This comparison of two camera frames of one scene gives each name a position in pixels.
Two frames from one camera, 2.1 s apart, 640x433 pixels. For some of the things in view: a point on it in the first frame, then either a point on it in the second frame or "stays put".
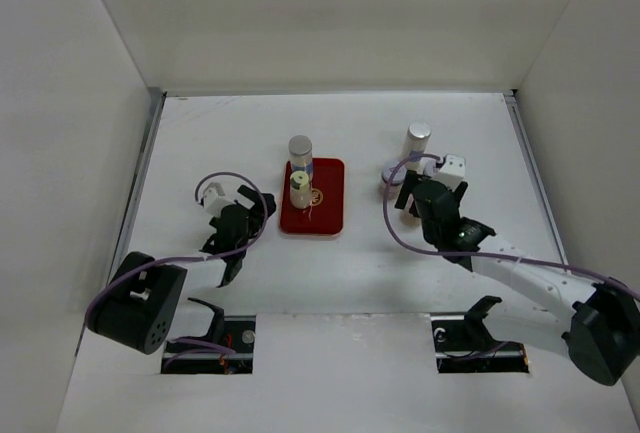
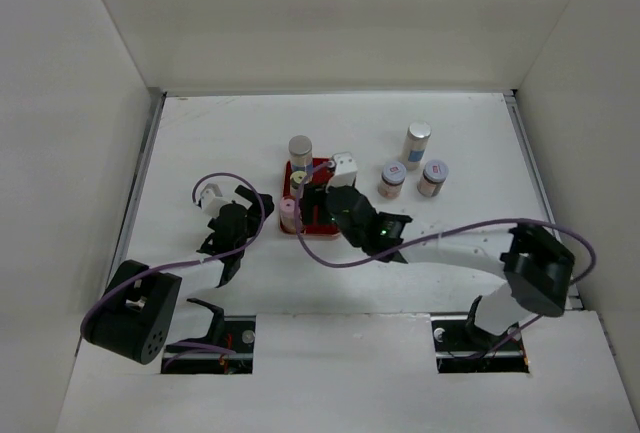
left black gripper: (257, 212) stays put
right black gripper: (411, 178) → (314, 194)
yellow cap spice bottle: (301, 190) stays put
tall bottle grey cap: (300, 149) stays put
